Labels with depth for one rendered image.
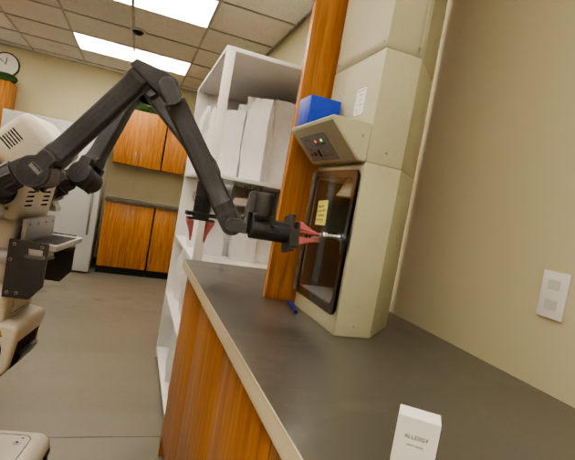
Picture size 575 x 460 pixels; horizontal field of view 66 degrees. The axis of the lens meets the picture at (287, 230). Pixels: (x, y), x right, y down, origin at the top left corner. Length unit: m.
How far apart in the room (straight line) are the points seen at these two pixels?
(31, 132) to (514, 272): 1.36
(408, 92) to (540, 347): 0.73
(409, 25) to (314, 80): 0.39
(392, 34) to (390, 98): 0.16
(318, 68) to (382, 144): 0.46
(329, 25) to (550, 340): 1.15
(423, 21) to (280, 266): 0.85
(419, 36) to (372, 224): 0.51
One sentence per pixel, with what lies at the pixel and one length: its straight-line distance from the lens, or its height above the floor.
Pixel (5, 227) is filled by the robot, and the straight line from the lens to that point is 1.46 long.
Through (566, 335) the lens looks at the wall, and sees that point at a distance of 1.24.
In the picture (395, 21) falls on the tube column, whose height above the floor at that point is 1.78.
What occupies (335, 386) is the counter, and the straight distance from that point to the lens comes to 0.89.
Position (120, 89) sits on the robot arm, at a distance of 1.23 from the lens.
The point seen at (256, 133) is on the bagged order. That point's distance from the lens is 2.42.
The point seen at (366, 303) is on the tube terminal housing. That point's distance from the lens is 1.24.
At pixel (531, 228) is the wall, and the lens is 1.33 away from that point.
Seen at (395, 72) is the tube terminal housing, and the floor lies 1.65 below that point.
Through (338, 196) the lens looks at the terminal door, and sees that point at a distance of 1.27.
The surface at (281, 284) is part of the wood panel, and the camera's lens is 1.53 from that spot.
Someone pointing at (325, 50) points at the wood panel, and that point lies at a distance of 1.60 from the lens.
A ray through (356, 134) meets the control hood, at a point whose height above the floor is 1.47.
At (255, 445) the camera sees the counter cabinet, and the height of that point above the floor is 0.80.
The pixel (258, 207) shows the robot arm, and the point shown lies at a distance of 1.17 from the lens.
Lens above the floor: 1.26
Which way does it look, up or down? 3 degrees down
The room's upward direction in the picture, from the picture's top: 10 degrees clockwise
